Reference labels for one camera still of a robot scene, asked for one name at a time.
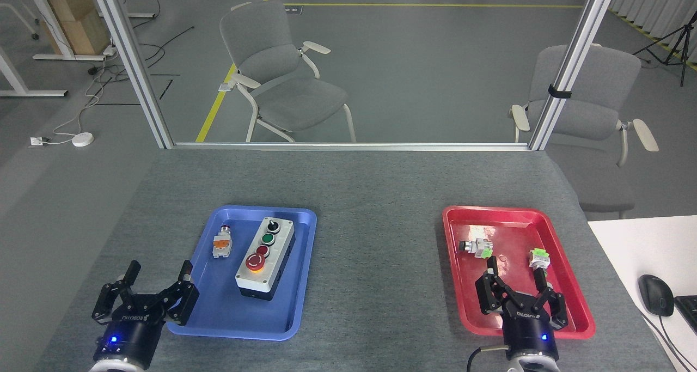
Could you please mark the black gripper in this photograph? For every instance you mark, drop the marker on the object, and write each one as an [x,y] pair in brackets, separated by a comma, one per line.
[130,336]
[528,334]

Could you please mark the grey control box with buttons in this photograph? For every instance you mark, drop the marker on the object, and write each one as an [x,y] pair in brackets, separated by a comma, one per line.
[261,276]

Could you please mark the brown cardboard box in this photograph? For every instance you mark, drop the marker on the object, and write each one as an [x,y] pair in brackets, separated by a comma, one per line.
[76,18]

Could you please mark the blue plastic tray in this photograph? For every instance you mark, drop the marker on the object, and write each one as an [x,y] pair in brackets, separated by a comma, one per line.
[218,301]

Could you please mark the red plastic tray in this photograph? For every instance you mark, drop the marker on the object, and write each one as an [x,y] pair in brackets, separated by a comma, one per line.
[517,227]

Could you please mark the white side table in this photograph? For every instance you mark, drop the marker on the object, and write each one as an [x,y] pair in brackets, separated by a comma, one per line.
[631,247]

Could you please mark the black computer mouse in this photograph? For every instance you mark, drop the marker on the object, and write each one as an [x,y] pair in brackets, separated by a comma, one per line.
[656,296]

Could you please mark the black keyboard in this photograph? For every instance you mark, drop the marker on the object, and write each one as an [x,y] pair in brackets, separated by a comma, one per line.
[687,312]

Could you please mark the white round floor device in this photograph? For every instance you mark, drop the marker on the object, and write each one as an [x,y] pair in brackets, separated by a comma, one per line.
[83,139]

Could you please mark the white floor socket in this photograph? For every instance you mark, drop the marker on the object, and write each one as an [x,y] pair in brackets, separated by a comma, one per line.
[38,141]

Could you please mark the grey chair with white armrests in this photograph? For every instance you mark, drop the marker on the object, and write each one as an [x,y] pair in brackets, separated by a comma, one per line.
[593,110]
[294,97]

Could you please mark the silver aluminium crossbar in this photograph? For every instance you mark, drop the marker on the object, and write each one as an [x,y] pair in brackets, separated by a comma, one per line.
[348,146]

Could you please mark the white power strip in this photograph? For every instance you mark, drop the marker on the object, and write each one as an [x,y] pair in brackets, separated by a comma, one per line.
[110,50]

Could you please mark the black tripod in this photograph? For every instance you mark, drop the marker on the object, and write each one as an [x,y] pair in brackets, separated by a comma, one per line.
[682,40]

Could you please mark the grey pleated curtain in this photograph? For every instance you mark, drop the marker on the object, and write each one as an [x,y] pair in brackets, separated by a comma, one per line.
[659,7]

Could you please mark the green push button switch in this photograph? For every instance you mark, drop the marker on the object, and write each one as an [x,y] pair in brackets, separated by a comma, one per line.
[539,257]

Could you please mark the black knob selector switch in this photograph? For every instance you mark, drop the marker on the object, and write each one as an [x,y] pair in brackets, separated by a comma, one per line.
[476,247]

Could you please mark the orange and white button switch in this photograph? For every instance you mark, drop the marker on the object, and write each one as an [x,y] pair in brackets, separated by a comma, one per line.
[222,244]

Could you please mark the white desk frame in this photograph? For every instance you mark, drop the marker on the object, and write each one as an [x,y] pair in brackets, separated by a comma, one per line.
[22,91]
[54,31]

